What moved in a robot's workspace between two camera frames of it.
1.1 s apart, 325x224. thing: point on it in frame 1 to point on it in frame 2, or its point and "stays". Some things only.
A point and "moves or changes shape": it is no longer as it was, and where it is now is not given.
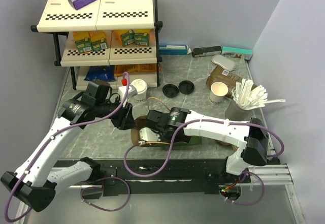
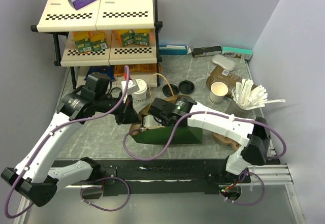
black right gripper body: [164, 136] to [165, 122]
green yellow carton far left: [83, 41] stays
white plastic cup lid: [139, 85] stays
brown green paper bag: [141, 122] moves or changes shape
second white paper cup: [218, 91] stays
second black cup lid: [186, 87] stays
